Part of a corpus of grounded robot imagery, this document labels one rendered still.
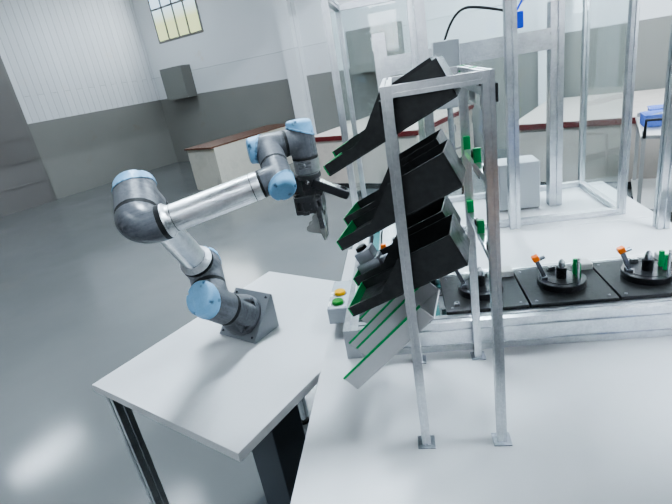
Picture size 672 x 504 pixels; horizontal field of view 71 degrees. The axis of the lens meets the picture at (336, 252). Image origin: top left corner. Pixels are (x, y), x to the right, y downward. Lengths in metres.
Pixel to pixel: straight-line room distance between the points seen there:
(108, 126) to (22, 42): 2.22
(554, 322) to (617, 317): 0.17
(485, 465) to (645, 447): 0.34
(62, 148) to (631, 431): 11.54
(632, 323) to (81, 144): 11.52
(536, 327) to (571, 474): 0.47
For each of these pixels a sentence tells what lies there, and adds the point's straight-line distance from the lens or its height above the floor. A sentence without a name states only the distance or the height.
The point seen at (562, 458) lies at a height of 0.86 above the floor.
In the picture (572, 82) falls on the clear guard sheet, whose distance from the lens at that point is 2.87.
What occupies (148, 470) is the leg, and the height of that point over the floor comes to 0.46.
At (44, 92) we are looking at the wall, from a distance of 11.98.
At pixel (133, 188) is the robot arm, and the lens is 1.37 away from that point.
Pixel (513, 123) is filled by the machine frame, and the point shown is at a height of 1.35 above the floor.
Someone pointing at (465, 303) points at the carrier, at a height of 0.97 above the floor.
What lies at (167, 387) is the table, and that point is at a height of 0.86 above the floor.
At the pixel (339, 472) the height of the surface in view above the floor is 0.86.
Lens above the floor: 1.71
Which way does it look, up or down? 22 degrees down
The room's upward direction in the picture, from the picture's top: 10 degrees counter-clockwise
